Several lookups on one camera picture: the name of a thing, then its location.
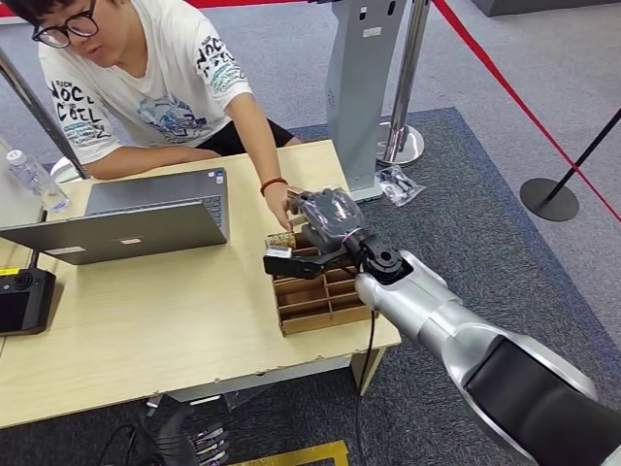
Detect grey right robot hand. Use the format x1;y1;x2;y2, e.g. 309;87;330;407
263;187;376;282

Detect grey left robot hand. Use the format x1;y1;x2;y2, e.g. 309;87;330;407
189;424;232;466

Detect person's left hand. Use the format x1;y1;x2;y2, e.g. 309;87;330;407
263;182;306;233

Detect wooden card organizer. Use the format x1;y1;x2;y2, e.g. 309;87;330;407
265;230;380;338

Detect person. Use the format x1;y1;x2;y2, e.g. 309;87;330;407
0;0;306;233

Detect clear plastic bag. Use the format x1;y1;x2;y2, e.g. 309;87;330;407
376;165;426;208

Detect yellow floor tape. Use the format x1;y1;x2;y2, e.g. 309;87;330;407
228;440;350;466

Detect grey kiosk stand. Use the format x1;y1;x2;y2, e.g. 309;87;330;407
320;0;410;205

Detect wooden desk leg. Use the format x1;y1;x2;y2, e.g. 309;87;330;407
350;347;387;397

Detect dark grey floor mat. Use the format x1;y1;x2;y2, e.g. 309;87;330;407
0;106;621;466

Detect grey laptop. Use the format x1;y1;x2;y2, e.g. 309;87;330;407
0;168;230;267

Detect red barrier belt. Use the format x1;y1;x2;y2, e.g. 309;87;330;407
432;0;621;224
0;0;311;18

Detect black stanchion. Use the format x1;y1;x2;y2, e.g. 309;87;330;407
520;108;621;224

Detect black remote controller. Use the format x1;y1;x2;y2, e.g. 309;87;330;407
0;209;57;338

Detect black-framed glasses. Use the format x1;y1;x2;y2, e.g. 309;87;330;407
31;0;100;50

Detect slanted metal pole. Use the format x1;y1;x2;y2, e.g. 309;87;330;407
0;48;91;185

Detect clear plastic water bottle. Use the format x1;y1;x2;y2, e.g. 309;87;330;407
5;149;71;215

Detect grey display platform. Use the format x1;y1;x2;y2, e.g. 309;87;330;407
472;0;621;18

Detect red bracelet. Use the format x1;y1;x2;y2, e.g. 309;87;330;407
260;176;289;198

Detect black cable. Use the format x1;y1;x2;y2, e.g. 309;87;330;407
355;310;377;466

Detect chrome stanchion post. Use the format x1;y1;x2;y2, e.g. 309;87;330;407
377;0;426;168

